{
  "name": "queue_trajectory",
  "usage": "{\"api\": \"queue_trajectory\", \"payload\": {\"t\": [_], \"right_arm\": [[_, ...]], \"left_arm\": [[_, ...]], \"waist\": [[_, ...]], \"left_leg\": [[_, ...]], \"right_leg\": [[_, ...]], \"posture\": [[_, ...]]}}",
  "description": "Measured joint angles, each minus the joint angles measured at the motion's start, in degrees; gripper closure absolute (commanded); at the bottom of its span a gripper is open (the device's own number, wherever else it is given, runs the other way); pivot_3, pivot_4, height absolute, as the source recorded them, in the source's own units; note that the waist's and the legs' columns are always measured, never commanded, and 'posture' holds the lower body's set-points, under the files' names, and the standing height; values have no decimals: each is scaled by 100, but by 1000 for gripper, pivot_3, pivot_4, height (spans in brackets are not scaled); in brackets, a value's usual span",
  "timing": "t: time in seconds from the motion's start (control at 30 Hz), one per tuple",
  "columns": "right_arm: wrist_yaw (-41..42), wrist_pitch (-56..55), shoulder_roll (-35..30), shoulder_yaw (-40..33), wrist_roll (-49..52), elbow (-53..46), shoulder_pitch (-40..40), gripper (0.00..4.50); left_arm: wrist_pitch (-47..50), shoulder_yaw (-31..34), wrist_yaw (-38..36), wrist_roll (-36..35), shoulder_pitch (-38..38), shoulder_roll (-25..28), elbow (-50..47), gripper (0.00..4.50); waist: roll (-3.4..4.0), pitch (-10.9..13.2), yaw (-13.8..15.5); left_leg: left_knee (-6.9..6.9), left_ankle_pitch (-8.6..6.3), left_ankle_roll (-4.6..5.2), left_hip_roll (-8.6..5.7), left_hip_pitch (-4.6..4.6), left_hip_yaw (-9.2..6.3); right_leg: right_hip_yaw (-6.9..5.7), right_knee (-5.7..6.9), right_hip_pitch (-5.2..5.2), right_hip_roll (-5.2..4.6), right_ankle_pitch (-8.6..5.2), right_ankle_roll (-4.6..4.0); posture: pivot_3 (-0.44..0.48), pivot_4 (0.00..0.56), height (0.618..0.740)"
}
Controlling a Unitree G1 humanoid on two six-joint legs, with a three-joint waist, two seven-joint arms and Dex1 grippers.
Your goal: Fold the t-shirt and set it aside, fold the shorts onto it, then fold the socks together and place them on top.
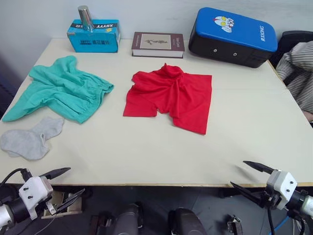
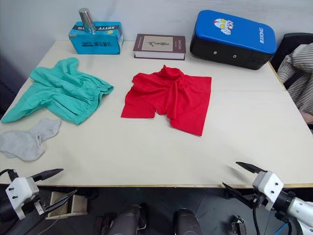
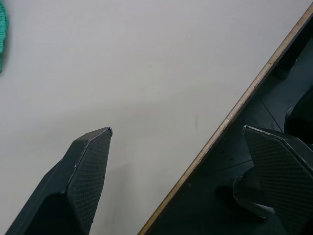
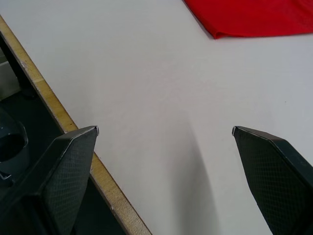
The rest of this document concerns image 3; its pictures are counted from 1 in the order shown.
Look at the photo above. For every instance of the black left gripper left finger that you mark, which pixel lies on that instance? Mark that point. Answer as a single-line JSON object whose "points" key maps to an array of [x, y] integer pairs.
{"points": [[73, 186]]}

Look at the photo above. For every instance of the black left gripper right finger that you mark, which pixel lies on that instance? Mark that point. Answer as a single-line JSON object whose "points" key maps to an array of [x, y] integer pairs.
{"points": [[281, 176]]}

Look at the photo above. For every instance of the green knit garment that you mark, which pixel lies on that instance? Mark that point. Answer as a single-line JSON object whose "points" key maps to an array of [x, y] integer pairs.
{"points": [[3, 34]]}

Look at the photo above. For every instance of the black table leg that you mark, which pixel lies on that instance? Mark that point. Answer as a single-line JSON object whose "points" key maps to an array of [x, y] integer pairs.
{"points": [[286, 64]]}

